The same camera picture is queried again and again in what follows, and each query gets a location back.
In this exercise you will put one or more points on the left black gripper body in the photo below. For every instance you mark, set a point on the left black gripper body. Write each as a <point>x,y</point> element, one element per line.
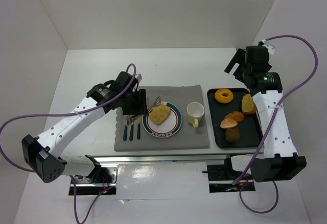
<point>138,101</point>

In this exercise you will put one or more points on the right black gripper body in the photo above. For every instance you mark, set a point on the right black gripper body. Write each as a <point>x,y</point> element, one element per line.
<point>240,62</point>

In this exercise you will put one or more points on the cut bread slice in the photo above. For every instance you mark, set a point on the cut bread slice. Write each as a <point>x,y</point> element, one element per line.
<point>159,114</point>
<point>248,106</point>

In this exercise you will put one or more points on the metal serving tongs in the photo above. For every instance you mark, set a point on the metal serving tongs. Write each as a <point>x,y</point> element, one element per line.
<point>131,118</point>

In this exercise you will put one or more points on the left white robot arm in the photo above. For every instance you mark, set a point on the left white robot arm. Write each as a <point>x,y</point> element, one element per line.
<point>43,153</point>

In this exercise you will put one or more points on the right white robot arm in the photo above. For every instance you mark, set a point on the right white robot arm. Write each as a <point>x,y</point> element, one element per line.
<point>281,161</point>

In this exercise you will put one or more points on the dark brown bread piece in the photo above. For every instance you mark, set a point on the dark brown bread piece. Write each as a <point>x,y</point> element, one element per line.
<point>232,134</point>

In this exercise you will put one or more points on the white plate green red rim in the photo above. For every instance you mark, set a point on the white plate green red rim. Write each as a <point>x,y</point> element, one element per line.
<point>168,128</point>

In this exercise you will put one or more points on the grey cloth placemat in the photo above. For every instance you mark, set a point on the grey cloth placemat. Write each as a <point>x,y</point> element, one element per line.
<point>187,138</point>

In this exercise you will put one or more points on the orange glazed donut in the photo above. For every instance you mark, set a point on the orange glazed donut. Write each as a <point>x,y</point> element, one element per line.
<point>223,96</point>

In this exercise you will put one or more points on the pale green mug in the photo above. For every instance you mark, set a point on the pale green mug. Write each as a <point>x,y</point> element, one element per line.
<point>194,113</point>

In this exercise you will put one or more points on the brown glazed bun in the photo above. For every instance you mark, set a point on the brown glazed bun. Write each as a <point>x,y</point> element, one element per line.
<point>236,115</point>

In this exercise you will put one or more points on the sugared round bun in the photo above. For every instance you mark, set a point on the sugared round bun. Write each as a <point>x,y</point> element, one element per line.
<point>228,123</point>

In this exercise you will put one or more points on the gold knife green handle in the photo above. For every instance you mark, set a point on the gold knife green handle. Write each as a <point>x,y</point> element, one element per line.
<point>139,128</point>

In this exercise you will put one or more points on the gold fork green handle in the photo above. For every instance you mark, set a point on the gold fork green handle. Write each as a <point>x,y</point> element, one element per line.
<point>131,135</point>

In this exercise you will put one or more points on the gold spoon green handle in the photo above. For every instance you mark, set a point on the gold spoon green handle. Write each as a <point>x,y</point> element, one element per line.
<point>125,132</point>

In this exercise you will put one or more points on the aluminium rail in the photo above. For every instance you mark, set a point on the aluminium rail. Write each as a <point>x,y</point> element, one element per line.
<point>158,159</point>

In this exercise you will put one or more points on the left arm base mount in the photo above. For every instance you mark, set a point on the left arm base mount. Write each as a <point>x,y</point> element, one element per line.
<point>105,183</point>

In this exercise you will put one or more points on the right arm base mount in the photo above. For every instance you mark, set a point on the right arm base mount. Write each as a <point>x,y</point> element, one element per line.
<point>221,175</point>

